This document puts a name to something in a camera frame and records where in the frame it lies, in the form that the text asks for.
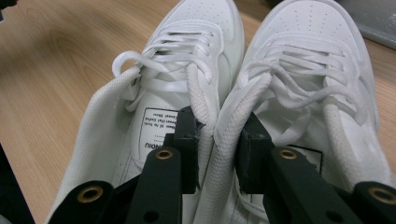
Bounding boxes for white sneaker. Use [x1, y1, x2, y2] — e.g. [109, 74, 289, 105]
[192, 0, 395, 224]
[45, 0, 246, 224]

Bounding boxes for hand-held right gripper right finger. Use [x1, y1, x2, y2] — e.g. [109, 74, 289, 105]
[235, 111, 365, 224]

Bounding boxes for metal shoe rack grey shelves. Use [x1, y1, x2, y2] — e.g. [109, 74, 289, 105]
[337, 0, 396, 50]

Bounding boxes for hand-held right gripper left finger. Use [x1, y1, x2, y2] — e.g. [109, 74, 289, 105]
[125, 105, 201, 224]

